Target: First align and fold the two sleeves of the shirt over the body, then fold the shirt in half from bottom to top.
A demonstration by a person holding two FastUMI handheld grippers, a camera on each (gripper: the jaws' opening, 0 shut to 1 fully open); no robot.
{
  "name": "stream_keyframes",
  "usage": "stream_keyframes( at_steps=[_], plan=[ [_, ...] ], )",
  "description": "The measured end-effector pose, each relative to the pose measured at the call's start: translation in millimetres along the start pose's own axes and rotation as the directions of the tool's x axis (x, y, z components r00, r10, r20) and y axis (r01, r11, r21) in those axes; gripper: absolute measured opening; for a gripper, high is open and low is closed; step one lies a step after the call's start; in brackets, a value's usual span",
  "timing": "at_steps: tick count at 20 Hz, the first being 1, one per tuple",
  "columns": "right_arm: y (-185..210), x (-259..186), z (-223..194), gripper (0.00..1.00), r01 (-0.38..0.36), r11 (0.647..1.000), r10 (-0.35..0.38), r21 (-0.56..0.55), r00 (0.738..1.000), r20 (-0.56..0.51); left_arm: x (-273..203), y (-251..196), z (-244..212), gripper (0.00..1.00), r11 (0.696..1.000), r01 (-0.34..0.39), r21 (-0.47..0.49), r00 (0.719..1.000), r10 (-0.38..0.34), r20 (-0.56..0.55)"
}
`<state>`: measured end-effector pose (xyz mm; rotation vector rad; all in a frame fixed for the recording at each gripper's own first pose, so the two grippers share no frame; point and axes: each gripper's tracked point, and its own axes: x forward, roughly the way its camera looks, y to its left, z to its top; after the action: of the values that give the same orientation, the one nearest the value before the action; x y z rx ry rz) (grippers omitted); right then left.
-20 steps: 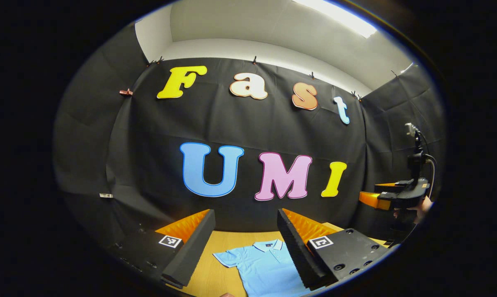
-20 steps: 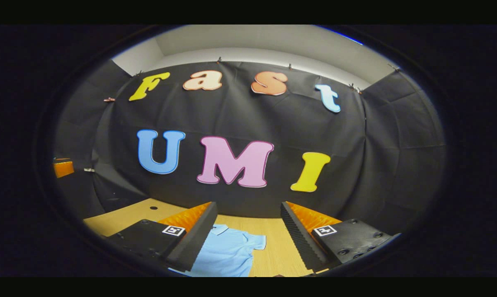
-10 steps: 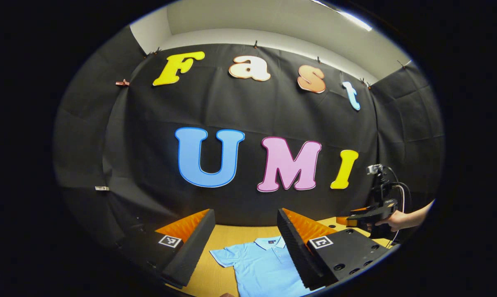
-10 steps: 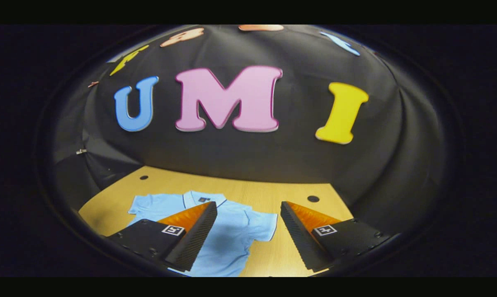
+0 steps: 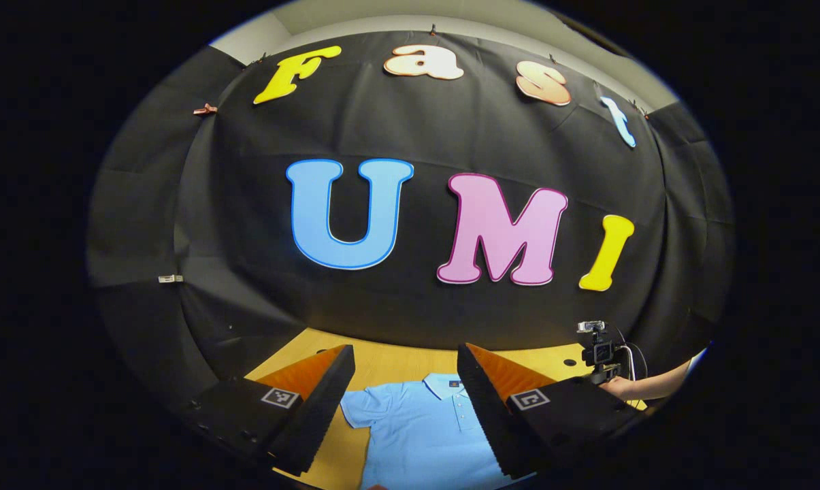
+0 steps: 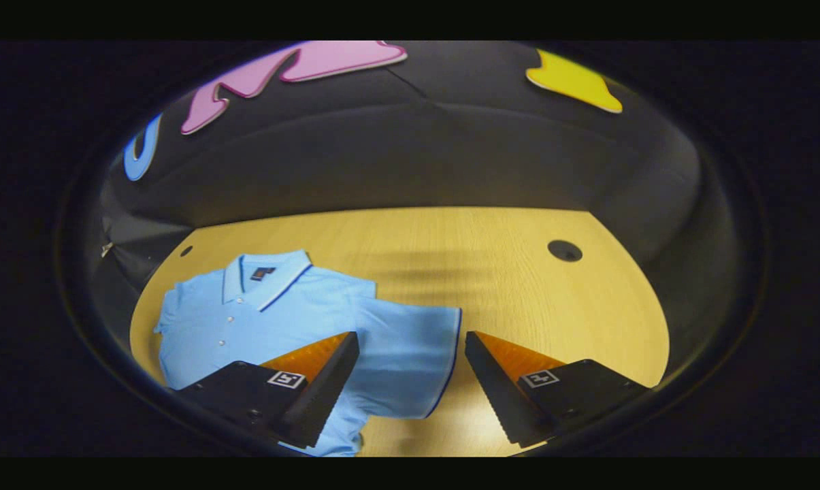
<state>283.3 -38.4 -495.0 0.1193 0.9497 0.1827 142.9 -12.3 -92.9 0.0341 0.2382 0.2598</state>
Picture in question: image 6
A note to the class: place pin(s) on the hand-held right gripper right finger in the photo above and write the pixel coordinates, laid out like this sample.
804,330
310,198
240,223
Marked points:
498,395

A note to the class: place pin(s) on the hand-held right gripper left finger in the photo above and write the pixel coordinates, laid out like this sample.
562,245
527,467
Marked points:
321,395

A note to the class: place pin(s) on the light blue T-shirt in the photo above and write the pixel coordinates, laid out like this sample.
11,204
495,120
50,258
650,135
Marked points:
260,320

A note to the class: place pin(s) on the small white tag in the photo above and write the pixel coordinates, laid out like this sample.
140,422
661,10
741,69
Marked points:
107,249

